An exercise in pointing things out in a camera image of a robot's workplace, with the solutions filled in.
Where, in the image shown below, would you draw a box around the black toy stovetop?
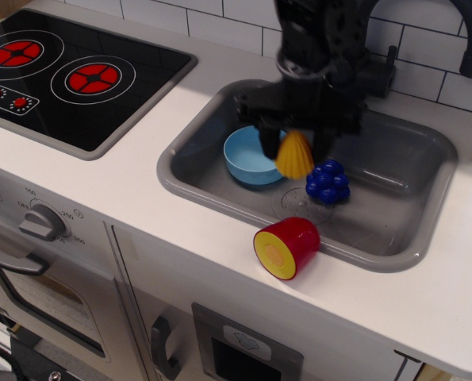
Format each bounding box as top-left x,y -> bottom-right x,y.
0,9 -> 197,160

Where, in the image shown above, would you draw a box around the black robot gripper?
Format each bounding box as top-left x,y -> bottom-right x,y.
236,78 -> 366,164

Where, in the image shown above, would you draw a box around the grey oven door handle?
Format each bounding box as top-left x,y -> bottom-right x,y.
0,247 -> 49,276

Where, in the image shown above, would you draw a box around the yellow toy corn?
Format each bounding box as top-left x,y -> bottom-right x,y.
274,130 -> 314,179

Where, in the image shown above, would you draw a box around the grey oven knob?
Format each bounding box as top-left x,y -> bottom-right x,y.
19,204 -> 66,242

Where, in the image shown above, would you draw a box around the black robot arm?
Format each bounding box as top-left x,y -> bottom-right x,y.
236,1 -> 365,159

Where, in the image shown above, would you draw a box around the red yellow toy fruit half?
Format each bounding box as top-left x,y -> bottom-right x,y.
253,217 -> 320,280

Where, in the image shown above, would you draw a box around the grey dishwasher panel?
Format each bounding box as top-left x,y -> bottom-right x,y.
191,302 -> 304,381

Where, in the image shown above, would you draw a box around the black cable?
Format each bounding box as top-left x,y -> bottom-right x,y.
0,343 -> 26,381

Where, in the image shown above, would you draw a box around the toy oven door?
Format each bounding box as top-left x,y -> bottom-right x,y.
0,267 -> 109,362

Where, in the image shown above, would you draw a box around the grey toy sink basin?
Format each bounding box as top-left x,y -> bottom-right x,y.
157,79 -> 458,272

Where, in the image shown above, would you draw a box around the black toy faucet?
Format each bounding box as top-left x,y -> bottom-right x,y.
356,1 -> 472,98

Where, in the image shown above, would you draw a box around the blue toy grapes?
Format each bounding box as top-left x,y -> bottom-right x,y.
305,160 -> 351,205

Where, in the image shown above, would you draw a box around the light blue plastic bowl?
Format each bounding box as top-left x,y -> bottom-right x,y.
223,125 -> 283,186

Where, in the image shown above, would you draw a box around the grey cabinet door handle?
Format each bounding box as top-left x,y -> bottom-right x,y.
150,316 -> 181,380

